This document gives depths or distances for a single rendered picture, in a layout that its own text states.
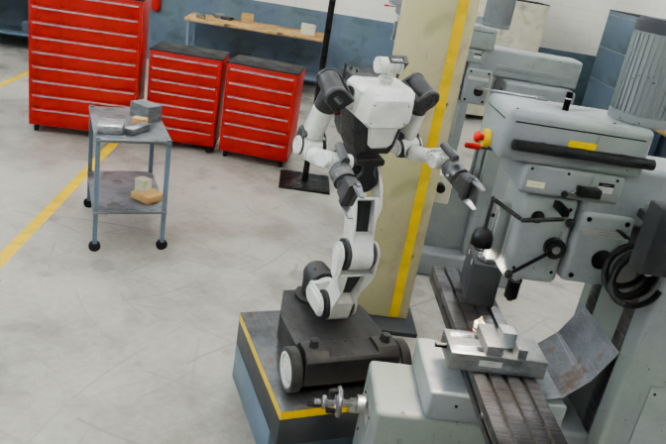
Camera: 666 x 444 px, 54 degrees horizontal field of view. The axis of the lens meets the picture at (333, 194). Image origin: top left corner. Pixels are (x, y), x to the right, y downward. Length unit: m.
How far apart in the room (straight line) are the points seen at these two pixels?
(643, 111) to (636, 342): 0.76
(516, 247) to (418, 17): 1.90
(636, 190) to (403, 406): 1.09
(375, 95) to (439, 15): 1.30
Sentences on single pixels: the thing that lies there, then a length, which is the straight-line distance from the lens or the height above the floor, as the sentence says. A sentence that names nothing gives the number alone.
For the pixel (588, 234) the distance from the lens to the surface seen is 2.30.
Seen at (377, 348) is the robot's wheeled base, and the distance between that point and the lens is 3.07.
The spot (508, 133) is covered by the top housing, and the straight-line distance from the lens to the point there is 2.08.
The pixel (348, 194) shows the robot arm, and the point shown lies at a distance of 2.40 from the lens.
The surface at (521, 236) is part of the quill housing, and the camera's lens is 2.26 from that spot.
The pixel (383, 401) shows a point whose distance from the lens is 2.51.
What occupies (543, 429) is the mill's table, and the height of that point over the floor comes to 0.95.
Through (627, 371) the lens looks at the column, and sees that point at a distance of 2.51.
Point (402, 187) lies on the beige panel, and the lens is 4.07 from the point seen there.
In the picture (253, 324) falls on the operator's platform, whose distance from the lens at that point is 3.45.
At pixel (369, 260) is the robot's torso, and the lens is 2.89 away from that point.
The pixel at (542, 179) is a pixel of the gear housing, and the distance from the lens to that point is 2.18.
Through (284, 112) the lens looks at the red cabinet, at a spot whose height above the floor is 0.60.
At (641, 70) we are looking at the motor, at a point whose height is 2.05.
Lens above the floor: 2.27
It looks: 21 degrees down
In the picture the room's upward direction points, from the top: 10 degrees clockwise
